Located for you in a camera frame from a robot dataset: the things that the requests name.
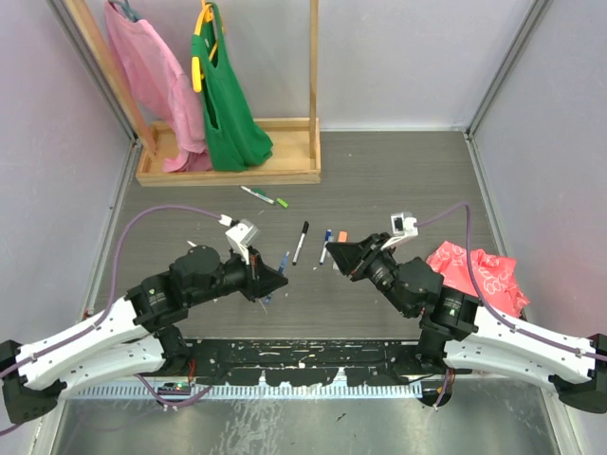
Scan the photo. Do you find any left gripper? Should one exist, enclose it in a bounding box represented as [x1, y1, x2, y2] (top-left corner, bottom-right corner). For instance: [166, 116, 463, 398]
[187, 243, 286, 306]

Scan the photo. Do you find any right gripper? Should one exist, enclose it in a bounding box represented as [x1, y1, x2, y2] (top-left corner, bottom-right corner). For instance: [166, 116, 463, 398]
[325, 232, 413, 317]

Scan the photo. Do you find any blue pen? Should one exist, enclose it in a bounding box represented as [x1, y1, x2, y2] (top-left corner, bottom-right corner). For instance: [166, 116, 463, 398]
[263, 251, 290, 306]

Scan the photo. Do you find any white pen black tip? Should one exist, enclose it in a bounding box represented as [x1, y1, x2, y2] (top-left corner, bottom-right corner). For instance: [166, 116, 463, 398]
[319, 240, 329, 265]

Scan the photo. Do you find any black white marker pen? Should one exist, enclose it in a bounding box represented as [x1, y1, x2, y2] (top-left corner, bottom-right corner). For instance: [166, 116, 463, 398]
[292, 220, 309, 266]

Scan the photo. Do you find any wooden clothes rack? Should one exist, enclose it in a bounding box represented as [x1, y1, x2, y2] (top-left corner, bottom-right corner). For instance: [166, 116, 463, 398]
[66, 1, 322, 187]

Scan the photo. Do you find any green tank top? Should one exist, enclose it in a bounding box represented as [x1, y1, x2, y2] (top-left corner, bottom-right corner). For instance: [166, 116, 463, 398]
[191, 3, 274, 173]

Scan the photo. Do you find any red patterned cloth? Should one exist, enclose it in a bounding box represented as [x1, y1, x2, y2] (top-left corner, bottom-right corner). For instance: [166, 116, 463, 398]
[426, 241, 529, 318]

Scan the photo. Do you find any pink shirt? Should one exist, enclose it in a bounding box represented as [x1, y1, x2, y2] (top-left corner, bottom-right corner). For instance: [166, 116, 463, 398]
[104, 1, 212, 173]

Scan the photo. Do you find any yellow hanger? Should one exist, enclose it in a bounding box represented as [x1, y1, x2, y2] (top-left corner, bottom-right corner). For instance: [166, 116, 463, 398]
[191, 1, 227, 95]

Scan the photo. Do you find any blue grey hanger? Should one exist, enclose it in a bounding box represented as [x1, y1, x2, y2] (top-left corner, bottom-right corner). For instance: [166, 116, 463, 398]
[109, 0, 141, 23]

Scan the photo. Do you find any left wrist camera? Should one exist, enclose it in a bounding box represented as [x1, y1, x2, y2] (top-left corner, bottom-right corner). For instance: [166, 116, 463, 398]
[219, 214, 260, 265]

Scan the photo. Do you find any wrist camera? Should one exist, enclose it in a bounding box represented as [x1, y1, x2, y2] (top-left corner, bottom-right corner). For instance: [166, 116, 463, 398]
[219, 214, 260, 265]
[381, 211, 418, 250]

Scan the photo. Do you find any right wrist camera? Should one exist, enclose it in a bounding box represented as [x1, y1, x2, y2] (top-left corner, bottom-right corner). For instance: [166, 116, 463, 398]
[381, 211, 418, 250]

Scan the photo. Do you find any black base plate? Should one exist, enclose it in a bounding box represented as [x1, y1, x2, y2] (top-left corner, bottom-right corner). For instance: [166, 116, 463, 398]
[160, 337, 456, 387]

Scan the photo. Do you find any grey slotted cable duct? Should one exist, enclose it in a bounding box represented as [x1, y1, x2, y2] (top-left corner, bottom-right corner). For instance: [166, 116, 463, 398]
[73, 381, 422, 400]

